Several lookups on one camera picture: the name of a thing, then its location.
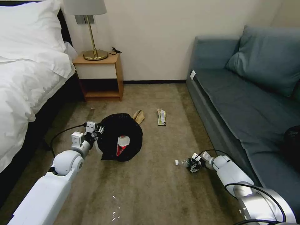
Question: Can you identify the clear plastic bottle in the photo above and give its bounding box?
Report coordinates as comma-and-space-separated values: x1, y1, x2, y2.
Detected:
175, 159, 192, 167

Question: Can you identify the trash bin with black bag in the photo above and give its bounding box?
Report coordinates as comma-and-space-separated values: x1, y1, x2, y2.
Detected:
95, 113, 143, 163

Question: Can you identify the red white packet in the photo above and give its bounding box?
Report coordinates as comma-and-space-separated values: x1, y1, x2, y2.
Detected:
116, 135, 131, 157

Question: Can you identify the crumpled brown paper bag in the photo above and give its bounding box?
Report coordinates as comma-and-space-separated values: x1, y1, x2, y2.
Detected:
132, 109, 145, 125

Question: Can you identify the green snack wrapper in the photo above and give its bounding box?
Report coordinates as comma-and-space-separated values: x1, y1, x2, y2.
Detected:
156, 108, 167, 127

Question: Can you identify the blue-grey sofa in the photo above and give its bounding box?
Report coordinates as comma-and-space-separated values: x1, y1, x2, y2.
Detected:
186, 25, 300, 218

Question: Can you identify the wooden nightstand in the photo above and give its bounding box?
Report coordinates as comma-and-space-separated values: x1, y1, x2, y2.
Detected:
72, 53, 124, 102

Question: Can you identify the dark baseboard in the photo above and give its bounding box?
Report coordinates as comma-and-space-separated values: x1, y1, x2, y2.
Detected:
123, 80, 188, 85

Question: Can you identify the brass table lamp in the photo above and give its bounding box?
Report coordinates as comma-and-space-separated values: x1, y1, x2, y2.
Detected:
63, 0, 109, 61

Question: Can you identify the white duvet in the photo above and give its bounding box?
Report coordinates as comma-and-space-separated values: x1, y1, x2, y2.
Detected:
0, 41, 78, 174

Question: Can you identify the black round object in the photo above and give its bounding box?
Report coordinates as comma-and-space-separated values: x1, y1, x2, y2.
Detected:
282, 125, 300, 164

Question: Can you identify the black headboard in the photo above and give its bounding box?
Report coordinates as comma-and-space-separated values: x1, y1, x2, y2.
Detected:
57, 8, 73, 47

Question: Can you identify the blue-grey sofa cushion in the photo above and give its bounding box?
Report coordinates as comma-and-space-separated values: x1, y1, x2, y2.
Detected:
226, 25, 300, 97

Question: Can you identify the white pillow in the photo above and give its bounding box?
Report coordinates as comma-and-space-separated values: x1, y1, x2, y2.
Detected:
0, 0, 67, 63

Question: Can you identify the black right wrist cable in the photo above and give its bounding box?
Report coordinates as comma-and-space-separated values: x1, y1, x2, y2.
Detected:
198, 149, 233, 162

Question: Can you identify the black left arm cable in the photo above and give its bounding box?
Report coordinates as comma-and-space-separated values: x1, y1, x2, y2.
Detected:
49, 123, 87, 159

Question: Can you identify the black bed frame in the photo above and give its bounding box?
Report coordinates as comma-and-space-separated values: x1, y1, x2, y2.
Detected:
0, 70, 86, 208

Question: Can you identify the black right elbow cable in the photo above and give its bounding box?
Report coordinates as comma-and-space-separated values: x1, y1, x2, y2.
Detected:
224, 182, 288, 223

